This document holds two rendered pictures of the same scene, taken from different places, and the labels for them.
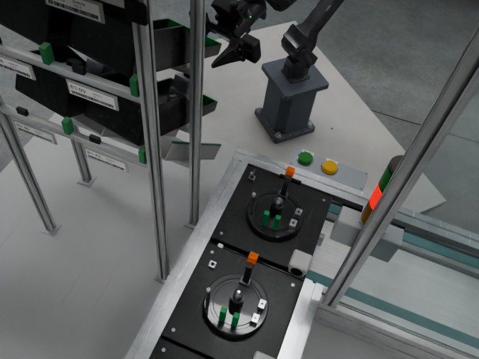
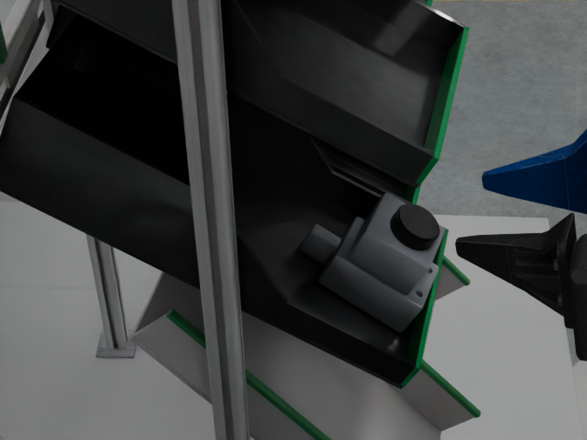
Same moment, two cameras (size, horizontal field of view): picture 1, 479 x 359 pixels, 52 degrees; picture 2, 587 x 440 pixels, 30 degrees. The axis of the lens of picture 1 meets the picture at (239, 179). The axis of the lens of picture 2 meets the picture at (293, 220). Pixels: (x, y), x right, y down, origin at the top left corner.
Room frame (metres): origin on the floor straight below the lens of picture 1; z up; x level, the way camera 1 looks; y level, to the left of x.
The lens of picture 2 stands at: (0.63, -0.34, 1.71)
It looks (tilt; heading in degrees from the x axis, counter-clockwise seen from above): 41 degrees down; 79
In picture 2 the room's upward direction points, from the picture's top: 1 degrees counter-clockwise
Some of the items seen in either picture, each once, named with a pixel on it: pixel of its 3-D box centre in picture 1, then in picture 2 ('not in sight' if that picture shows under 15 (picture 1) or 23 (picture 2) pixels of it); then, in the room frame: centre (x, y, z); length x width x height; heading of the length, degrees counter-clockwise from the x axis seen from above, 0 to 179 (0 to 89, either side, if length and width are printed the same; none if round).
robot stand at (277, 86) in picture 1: (289, 99); not in sight; (1.09, -0.11, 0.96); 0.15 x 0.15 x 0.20; 33
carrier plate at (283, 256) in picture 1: (274, 218); not in sight; (0.66, -0.10, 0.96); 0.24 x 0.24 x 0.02; 75
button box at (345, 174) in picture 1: (326, 174); not in sight; (0.84, -0.24, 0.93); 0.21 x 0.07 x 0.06; 75
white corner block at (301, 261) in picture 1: (299, 263); not in sight; (0.54, -0.17, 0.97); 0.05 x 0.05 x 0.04; 75
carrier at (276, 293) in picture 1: (237, 299); not in sight; (0.41, -0.03, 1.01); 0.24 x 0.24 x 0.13; 75
